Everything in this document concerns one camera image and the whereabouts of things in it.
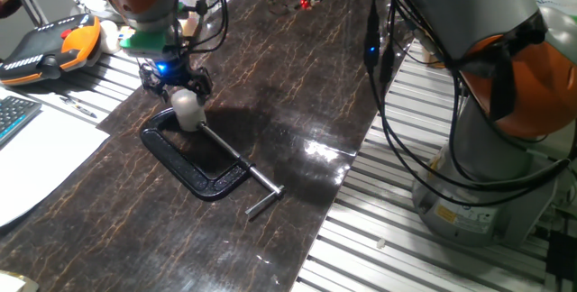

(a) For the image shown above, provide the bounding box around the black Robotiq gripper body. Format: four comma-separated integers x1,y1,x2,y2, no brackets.
142,55,204,88

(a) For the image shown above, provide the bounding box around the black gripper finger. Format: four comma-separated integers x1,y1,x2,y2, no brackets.
188,66,214,104
138,64,170,103

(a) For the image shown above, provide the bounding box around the white translucent plastic jar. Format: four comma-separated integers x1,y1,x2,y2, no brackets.
174,103,207,132

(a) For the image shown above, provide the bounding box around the black C-clamp with steel screw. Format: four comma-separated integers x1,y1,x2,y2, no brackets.
139,107,287,215

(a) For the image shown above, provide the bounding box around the green flange adapter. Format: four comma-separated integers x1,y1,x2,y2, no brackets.
119,28,181,59

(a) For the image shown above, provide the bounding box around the white round object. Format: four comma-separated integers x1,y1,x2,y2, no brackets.
98,20,122,55

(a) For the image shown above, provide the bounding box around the dark brown marble pattern mat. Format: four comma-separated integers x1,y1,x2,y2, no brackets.
0,0,418,292

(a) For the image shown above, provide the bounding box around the dark pen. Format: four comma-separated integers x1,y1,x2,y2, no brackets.
60,96,98,119

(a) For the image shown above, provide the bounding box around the orange black teach pendant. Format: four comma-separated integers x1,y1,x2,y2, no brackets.
0,14,103,87

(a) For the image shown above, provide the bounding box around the large white paper sheet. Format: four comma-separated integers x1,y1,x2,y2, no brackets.
0,87,111,228

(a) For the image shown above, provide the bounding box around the black computer keyboard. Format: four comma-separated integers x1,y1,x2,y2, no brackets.
0,96,43,147

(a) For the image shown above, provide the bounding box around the gold foil box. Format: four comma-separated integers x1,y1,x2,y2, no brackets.
0,269,41,292

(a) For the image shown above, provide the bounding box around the white plastic bag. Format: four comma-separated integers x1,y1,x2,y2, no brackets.
534,0,577,14

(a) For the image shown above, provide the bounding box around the small wired red LED board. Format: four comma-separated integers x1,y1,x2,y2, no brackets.
268,0,322,16

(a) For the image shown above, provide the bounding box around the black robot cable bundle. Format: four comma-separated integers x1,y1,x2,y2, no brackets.
362,0,577,207

